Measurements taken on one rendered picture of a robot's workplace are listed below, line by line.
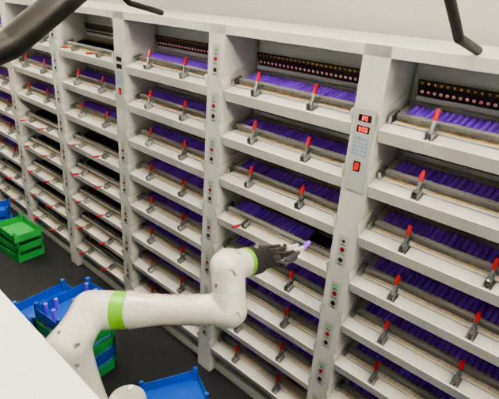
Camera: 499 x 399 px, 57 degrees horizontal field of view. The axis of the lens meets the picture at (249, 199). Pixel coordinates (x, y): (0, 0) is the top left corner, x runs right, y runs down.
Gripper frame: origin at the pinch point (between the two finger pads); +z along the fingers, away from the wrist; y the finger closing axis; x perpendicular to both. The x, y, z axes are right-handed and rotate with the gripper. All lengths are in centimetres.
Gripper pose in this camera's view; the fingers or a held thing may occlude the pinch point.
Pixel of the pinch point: (295, 249)
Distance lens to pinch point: 163.8
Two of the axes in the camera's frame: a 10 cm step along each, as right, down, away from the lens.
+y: -7.3, -3.2, 6.0
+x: -2.1, 9.4, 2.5
